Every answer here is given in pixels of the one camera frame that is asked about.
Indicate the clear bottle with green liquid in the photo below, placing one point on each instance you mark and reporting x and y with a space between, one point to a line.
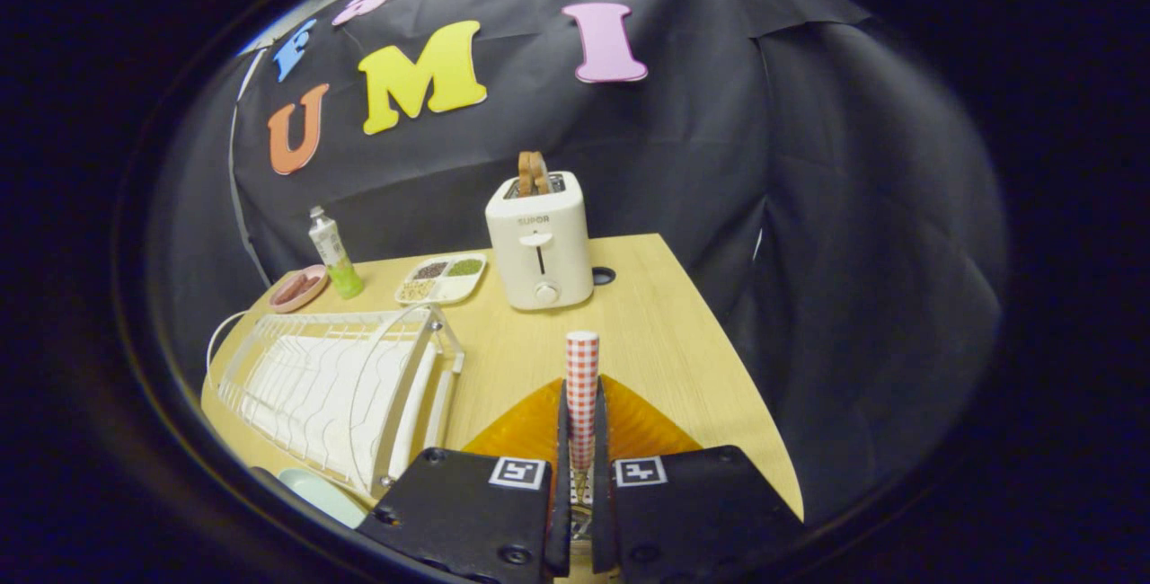
337 256

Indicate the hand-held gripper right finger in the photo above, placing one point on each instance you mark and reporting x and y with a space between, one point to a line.
692 512

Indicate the small pink plate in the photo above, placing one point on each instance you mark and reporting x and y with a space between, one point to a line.
310 298

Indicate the pale green plate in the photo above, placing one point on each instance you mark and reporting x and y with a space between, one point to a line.
319 494

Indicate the white divided spice tray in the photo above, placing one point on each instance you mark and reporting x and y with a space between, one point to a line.
440 278

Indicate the brown toast slice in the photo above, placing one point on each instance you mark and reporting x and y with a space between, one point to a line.
532 172

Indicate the brown sausage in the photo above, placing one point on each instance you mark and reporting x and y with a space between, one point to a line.
307 280
289 292

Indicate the white toaster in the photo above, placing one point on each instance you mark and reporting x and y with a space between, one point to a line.
539 252

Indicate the white drip tray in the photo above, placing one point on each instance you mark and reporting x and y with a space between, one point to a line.
305 395

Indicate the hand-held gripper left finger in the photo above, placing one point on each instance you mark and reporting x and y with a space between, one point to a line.
467 512

